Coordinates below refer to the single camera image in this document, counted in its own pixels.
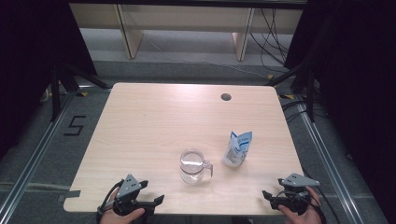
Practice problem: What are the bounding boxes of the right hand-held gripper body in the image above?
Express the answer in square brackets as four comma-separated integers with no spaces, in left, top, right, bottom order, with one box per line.
[270,173,321,217]

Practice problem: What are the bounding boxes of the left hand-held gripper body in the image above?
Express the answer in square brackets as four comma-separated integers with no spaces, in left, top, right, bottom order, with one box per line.
[112,174,157,217]

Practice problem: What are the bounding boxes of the white and blue salt bag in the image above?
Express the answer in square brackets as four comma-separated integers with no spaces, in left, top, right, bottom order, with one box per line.
[220,130,254,169]

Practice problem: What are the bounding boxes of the person's left hand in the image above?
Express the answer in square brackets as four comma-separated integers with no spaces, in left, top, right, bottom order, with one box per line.
[99,188,146,224]

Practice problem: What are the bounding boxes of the person's right hand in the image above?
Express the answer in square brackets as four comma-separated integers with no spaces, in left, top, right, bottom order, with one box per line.
[277,186,323,224]

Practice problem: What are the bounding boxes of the grey tape piece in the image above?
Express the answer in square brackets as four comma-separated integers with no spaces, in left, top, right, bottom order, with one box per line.
[64,189,81,203]

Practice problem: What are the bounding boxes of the black metal stand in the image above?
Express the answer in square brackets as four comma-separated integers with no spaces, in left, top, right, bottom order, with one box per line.
[264,61,318,123]
[49,61,112,122]

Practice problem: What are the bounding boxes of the long grey floor tape strip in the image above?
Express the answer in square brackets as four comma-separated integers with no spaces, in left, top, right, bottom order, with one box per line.
[0,181,72,193]

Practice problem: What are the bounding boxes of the black curtain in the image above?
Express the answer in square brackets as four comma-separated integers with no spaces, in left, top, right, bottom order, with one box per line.
[0,0,98,160]
[283,0,396,218]

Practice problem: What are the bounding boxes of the beige wooden desk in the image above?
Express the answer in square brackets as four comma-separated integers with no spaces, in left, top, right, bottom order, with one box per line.
[68,3,304,62]

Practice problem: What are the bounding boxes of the left hand-held gripper cable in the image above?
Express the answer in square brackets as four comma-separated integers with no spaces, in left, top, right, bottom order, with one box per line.
[96,179,126,222]

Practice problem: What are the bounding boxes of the hand-held gripper cable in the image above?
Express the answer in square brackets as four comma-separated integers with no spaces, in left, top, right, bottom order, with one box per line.
[306,193,328,224]
[96,179,126,222]

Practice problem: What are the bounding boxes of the right hand-held gripper cable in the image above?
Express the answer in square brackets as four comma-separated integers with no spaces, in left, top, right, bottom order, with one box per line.
[306,193,328,224]

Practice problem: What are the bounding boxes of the aluminium floor rail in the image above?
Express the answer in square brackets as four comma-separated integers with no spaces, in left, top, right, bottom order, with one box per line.
[0,92,78,220]
[294,95,366,224]

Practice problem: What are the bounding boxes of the single black floor cable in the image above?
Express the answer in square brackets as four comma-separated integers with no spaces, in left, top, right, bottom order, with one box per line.
[316,186,341,224]

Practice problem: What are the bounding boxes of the black floor cable bundle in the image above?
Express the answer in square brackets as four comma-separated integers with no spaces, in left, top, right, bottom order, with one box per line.
[280,98,330,123]

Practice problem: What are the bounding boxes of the hanging black cable bundle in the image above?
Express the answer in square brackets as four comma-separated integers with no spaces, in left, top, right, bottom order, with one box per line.
[249,8,290,75]

